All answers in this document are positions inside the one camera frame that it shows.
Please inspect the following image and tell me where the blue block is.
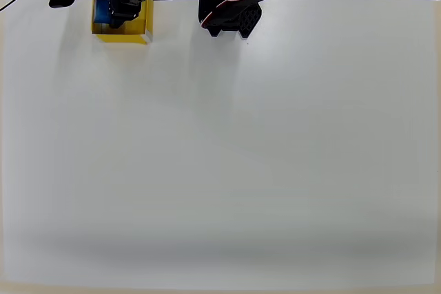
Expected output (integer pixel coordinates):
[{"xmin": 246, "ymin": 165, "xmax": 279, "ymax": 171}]
[{"xmin": 94, "ymin": 0, "xmax": 113, "ymax": 25}]

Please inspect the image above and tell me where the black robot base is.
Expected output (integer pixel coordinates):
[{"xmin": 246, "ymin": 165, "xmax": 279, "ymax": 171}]
[{"xmin": 197, "ymin": 0, "xmax": 263, "ymax": 39}]

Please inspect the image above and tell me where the yellow cardboard box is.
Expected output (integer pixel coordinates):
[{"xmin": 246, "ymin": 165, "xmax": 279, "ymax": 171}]
[{"xmin": 90, "ymin": 0, "xmax": 154, "ymax": 46}]

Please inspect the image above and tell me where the red white base servo wire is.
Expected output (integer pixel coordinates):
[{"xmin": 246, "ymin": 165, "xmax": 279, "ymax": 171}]
[{"xmin": 201, "ymin": 0, "xmax": 249, "ymax": 29}]

